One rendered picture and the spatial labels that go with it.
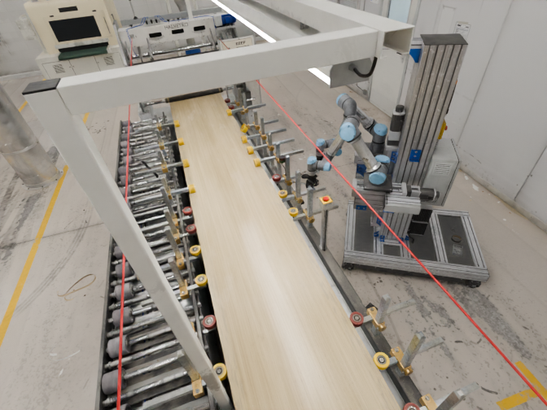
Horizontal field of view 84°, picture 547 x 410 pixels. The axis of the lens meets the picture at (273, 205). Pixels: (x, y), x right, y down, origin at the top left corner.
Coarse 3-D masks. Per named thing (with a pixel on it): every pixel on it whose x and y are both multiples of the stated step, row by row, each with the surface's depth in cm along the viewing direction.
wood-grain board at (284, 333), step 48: (192, 144) 343; (240, 144) 336; (240, 192) 273; (240, 240) 230; (288, 240) 227; (240, 288) 199; (288, 288) 196; (240, 336) 175; (288, 336) 173; (336, 336) 171; (240, 384) 156; (288, 384) 155; (336, 384) 153; (384, 384) 152
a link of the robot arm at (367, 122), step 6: (342, 96) 255; (348, 96) 254; (336, 102) 262; (342, 102) 253; (342, 108) 255; (360, 114) 266; (360, 120) 272; (366, 120) 273; (372, 120) 275; (366, 126) 277
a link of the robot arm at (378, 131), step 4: (376, 124) 272; (380, 124) 271; (384, 124) 271; (372, 128) 275; (376, 128) 268; (380, 128) 268; (384, 128) 268; (372, 132) 275; (376, 132) 269; (380, 132) 267; (384, 132) 267; (376, 136) 271; (380, 136) 269; (384, 136) 270; (376, 140) 273; (380, 140) 272; (384, 140) 274
